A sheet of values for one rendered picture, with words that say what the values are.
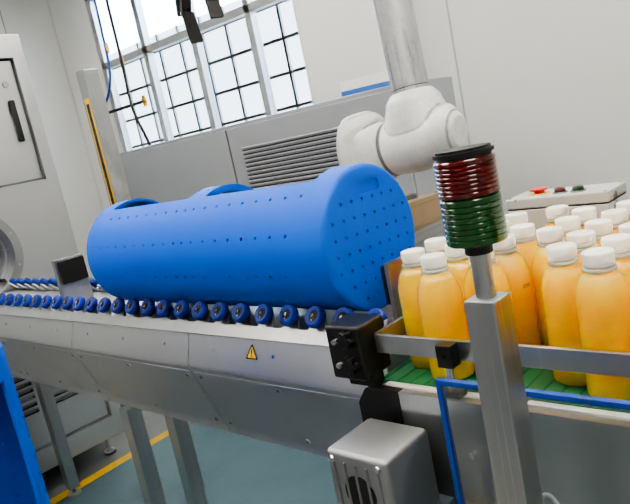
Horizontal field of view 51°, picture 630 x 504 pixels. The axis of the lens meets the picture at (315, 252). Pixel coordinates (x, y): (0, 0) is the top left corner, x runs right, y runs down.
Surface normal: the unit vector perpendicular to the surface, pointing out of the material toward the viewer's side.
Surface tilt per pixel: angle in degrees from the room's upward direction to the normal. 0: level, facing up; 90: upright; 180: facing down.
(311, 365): 70
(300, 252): 85
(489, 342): 90
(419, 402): 90
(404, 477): 90
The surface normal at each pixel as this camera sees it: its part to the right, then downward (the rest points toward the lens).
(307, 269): -0.62, 0.44
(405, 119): -0.56, 0.12
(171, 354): -0.69, -0.07
